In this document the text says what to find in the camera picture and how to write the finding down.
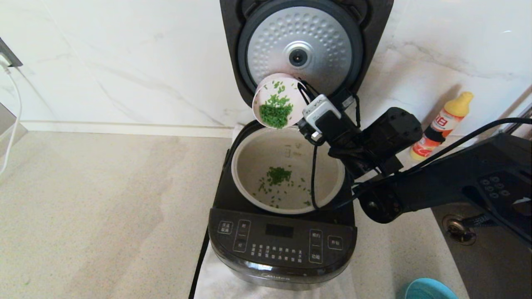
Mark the pink bowl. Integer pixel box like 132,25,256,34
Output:
252,73,309,129

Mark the dark grey rice cooker lid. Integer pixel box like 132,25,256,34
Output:
219,0,394,108

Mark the beige inner pot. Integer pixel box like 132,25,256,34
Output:
231,127,345,215

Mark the dark grey rice cooker body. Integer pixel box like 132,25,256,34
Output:
207,120,358,290

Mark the blue bowl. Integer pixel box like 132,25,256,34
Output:
404,278,458,299

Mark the yellow orange detergent bottle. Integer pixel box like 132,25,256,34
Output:
410,92,474,162

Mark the metal sink drain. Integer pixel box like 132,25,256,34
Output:
443,214,477,245

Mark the chrome faucet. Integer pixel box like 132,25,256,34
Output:
505,104,532,135

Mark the stainless steel sink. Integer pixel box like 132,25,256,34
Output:
432,203,532,299

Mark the grey flat panel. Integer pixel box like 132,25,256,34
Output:
0,103,29,160

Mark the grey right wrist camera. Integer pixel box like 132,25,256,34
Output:
302,95,343,137

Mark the thin black camera cable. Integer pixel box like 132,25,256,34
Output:
297,79,362,210

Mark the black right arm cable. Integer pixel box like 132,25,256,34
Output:
353,118,532,196

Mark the white wall cable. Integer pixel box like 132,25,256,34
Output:
0,62,22,175

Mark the dark wall socket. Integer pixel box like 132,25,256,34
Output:
0,38,23,69

